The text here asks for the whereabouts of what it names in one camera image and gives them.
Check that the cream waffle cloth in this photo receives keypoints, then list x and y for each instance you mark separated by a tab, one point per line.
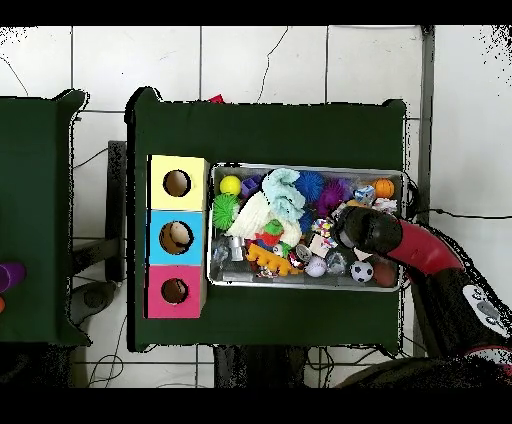
250	220

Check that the mint green waffle cloth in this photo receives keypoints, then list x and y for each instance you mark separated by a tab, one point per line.
282	192

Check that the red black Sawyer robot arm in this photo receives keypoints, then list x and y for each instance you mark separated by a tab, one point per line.
424	248

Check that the clear shallow mesh bin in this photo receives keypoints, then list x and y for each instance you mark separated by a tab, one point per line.
232	278

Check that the wooden box with three holes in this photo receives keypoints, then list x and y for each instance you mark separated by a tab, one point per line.
176	232

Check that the green fuzzy toy with eyes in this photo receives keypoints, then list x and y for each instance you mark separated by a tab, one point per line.
226	211

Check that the yellow smiley ball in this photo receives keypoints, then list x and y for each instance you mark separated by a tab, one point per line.
230	185

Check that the orange toy building block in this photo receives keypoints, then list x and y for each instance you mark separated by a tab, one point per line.
268	260

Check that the blue spiky ball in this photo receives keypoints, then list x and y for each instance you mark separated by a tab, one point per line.
309	186

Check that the purple spiky ball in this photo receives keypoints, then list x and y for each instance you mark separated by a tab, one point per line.
333	195

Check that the dark green table cloth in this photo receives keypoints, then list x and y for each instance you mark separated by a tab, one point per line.
264	132

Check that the small white baseball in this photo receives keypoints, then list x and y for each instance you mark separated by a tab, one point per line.
316	266

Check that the small black white soccer ball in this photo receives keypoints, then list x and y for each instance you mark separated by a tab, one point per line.
362	272

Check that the small orange basketball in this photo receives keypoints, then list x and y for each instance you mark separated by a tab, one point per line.
384	188

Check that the black stand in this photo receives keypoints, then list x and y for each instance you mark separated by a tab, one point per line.
117	208

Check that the grey vertical pole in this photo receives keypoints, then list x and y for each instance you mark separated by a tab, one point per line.
424	120

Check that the dark green side table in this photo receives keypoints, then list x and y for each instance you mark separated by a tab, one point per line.
32	208

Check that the purple toy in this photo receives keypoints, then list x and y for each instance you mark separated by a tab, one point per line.
10	276

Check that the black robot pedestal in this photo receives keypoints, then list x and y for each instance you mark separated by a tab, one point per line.
256	370

